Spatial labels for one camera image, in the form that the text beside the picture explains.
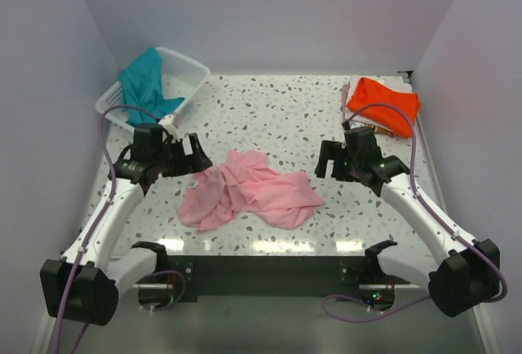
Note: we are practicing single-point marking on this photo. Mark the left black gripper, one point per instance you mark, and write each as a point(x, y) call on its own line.
point(195, 162)

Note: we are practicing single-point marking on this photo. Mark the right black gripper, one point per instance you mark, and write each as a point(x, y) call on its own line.
point(332, 150)

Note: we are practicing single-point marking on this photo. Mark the pink t-shirt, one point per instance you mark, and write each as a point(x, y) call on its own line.
point(245, 183)

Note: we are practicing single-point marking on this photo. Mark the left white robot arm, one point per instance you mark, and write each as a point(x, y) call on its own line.
point(84, 284)

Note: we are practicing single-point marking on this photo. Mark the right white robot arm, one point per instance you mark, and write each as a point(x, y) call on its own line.
point(468, 270)

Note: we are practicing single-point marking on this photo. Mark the folded patterned orange garment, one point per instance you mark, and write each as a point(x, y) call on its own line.
point(381, 131)

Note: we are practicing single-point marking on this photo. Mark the folded light pink garment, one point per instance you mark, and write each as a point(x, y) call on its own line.
point(344, 99)

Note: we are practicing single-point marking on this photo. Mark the folded orange t-shirt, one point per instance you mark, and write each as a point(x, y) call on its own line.
point(363, 91)

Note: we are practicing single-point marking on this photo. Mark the white plastic basket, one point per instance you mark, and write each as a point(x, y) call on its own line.
point(181, 77)

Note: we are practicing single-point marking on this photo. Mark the folded white t-shirt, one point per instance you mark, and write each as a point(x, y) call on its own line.
point(392, 83)

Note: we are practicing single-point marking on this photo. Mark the teal t-shirt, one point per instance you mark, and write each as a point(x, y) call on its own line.
point(142, 88)

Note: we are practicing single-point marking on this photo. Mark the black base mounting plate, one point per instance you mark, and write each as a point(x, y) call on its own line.
point(266, 276)

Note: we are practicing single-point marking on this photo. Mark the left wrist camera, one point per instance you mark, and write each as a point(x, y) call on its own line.
point(168, 122)

